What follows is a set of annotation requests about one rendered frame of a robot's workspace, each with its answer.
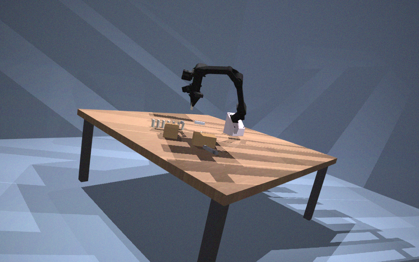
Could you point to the brown wooden block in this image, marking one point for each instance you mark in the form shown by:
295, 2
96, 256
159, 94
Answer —
200, 139
171, 130

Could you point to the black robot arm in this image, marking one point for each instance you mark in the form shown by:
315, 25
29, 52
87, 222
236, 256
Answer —
200, 70

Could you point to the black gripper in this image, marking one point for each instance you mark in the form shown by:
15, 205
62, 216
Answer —
196, 94

